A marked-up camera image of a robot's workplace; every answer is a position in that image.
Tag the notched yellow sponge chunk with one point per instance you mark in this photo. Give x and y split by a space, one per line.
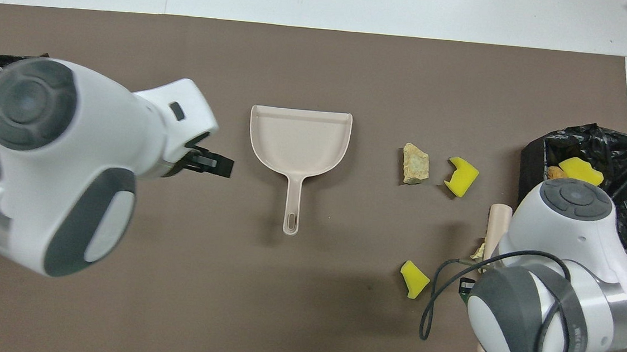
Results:
463 178

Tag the brown paper table mat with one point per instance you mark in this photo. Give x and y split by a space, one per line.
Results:
322 59

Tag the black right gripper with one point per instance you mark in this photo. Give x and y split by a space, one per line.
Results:
467 286

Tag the cream torn croissant piece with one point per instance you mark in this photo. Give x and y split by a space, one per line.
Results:
478 250

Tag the beige stone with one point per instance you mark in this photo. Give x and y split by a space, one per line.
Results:
415 164

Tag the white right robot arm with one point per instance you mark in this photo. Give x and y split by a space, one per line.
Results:
566 229

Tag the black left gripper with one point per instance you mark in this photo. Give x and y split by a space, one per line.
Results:
211 163

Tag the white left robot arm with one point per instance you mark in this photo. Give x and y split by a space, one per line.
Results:
69 151

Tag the small wedge yellow sponge chunk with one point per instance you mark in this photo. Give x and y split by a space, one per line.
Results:
413 279

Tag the brown round bread roll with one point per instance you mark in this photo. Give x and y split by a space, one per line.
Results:
554 172

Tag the beige plastic dustpan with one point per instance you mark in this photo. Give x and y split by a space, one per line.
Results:
299 147

